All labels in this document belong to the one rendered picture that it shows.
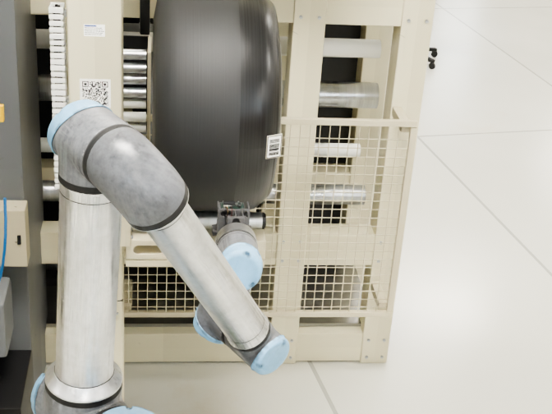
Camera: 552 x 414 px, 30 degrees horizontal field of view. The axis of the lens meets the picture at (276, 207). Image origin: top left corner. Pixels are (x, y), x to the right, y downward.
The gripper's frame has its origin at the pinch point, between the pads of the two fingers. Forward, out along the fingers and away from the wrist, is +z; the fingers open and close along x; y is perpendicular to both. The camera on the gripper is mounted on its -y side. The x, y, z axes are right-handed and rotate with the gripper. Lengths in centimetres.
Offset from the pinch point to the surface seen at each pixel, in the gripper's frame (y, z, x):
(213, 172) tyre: 9.9, 4.2, 3.7
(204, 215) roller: -6.7, 19.2, 4.7
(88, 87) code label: 25.4, 21.8, 34.1
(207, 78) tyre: 32.5, 4.4, 5.9
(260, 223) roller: -8.3, 18.4, -9.7
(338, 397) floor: -92, 74, -45
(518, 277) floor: -83, 154, -135
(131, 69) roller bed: 21, 62, 24
